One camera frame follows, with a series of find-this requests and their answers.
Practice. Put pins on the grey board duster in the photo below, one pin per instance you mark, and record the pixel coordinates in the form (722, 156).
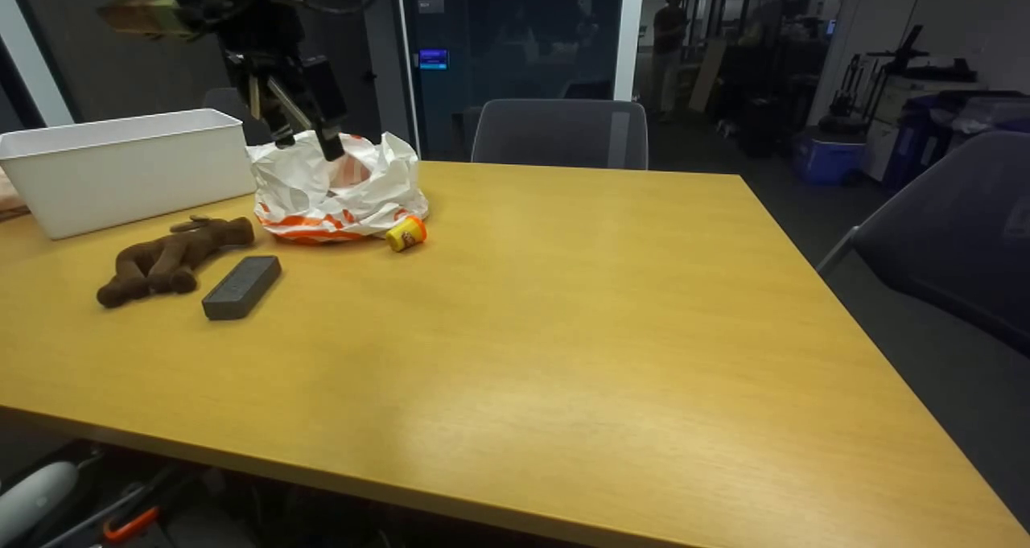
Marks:
(241, 286)

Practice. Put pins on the white and orange plastic bag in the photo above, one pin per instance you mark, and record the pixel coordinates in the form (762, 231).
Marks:
(338, 202)

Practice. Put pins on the row of blue recycling bins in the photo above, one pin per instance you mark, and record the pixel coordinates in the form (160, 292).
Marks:
(949, 133)

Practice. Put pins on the blue lit wall panel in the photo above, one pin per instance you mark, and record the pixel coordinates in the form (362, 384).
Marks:
(433, 59)

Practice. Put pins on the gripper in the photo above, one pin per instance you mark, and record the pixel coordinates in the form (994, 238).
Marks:
(259, 29)

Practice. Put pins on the small yellow container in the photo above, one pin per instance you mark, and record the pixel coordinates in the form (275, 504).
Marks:
(406, 233)

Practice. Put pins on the blue storage box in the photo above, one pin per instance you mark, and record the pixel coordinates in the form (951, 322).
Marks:
(827, 160)

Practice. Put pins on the brown moose plush toy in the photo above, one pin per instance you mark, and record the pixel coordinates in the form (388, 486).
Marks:
(173, 254)

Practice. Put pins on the person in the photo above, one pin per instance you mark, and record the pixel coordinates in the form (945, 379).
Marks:
(668, 49)

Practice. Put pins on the grey office chair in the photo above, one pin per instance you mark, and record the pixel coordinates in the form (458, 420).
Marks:
(957, 226)
(555, 133)

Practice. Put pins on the white plastic bin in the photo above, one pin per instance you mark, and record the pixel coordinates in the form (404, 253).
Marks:
(121, 170)

